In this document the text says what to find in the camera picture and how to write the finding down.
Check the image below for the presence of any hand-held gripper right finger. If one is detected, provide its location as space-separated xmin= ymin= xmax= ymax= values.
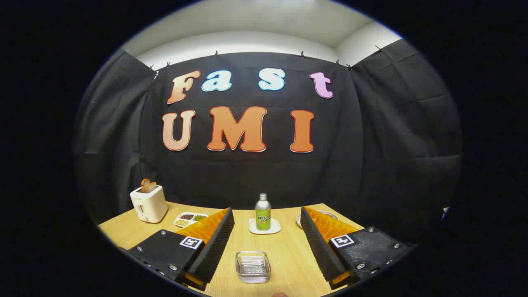
xmin=300 ymin=206 xmax=415 ymax=290

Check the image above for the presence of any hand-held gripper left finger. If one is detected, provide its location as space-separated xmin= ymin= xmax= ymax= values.
xmin=127 ymin=207 xmax=235 ymax=292

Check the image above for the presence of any white divided dish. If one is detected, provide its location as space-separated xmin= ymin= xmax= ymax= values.
xmin=174 ymin=212 xmax=209 ymax=228

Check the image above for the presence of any white oval food plate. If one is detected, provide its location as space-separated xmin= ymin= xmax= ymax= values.
xmin=296 ymin=210 xmax=339 ymax=229

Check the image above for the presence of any white square coaster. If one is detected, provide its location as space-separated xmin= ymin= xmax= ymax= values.
xmin=249 ymin=218 xmax=281 ymax=235

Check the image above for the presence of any green soda bottle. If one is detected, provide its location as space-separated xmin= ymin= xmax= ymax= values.
xmin=255 ymin=193 xmax=271 ymax=231

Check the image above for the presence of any white toaster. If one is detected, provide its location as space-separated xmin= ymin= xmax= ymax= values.
xmin=130 ymin=185 xmax=168 ymax=224

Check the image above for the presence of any black backdrop cloth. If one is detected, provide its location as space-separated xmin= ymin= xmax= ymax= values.
xmin=72 ymin=39 xmax=462 ymax=240

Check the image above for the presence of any metal wire basket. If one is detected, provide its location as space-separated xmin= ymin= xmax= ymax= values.
xmin=236 ymin=251 xmax=271 ymax=284

